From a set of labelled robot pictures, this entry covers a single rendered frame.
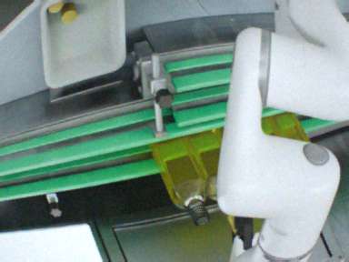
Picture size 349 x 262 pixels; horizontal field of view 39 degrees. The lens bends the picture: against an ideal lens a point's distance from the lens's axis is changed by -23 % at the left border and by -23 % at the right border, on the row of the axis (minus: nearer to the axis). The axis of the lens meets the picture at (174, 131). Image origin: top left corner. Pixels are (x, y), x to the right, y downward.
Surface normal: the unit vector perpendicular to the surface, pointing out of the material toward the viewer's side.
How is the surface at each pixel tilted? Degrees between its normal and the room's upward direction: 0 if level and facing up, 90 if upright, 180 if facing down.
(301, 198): 31
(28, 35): 0
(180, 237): 90
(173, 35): 90
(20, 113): 90
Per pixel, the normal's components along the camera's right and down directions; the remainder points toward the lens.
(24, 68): 0.29, 0.62
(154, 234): -0.04, -0.76
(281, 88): -0.19, 0.52
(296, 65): -0.10, -0.16
